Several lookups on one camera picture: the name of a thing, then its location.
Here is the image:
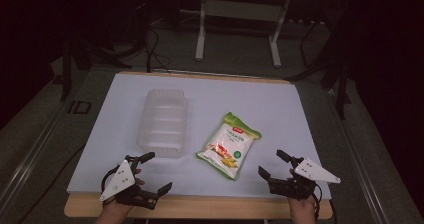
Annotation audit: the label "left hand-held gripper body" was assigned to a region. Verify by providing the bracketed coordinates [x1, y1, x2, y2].
[99, 154, 160, 211]

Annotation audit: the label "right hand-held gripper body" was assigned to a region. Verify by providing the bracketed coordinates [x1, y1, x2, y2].
[267, 156, 342, 201]

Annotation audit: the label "clear plastic container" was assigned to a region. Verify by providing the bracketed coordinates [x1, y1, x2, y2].
[136, 88, 190, 159]

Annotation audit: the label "green and white food packet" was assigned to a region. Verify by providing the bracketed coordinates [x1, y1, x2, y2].
[195, 111, 263, 181]

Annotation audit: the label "person's left hand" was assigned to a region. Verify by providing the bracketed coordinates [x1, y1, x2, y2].
[98, 168, 147, 224]

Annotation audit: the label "person's right hand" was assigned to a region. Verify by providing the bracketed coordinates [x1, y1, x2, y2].
[287, 168, 318, 224]

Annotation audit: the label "white table mat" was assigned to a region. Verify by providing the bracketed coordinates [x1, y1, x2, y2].
[66, 72, 333, 201]

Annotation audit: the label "black metal stand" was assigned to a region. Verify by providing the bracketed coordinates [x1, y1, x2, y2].
[59, 38, 133, 102]
[285, 17, 353, 120]

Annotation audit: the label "white metal stand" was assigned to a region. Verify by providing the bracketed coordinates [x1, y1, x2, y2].
[194, 0, 295, 69]

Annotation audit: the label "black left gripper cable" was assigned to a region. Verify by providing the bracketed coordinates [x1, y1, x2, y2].
[100, 165, 122, 207]

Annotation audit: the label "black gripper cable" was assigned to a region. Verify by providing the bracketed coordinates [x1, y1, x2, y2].
[100, 165, 122, 207]
[311, 183, 324, 220]

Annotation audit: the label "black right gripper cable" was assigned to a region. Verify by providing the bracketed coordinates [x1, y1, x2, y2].
[311, 183, 324, 220]

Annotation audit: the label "silver floor rail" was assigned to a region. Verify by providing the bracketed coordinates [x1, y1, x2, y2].
[0, 80, 80, 216]
[327, 87, 395, 224]

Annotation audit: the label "thin black floor cable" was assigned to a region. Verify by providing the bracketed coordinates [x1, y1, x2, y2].
[18, 143, 87, 224]

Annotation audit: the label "black floor bracket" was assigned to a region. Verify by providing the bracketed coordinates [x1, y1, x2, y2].
[67, 100, 93, 115]

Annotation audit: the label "black floor cables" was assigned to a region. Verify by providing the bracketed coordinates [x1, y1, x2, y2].
[142, 23, 173, 74]

